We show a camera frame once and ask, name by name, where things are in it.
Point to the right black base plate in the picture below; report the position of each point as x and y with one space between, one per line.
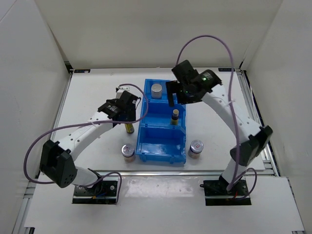
216 195

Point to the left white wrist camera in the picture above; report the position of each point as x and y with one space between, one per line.
120 90

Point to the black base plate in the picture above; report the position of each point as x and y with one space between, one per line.
103 194
216 195

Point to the front aluminium rail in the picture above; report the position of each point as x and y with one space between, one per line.
170 173

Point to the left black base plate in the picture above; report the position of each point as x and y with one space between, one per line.
103 194

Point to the blue three-compartment plastic bin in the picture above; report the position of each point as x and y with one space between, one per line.
157 139

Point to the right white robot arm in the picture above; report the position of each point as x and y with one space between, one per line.
251 137

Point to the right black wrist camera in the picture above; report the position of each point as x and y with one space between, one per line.
184 72

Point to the tall blue-label shaker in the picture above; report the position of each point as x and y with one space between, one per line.
156 91

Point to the short red-label jar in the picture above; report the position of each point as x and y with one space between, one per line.
195 149

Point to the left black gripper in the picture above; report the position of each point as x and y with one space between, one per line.
132 114

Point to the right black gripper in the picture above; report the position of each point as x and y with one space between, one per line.
173 87

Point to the short silver-lid jar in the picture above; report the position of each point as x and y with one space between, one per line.
128 152

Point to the yellow-label brown bottle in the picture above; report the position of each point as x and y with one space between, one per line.
174 117
129 128

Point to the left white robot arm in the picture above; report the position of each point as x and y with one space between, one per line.
58 158

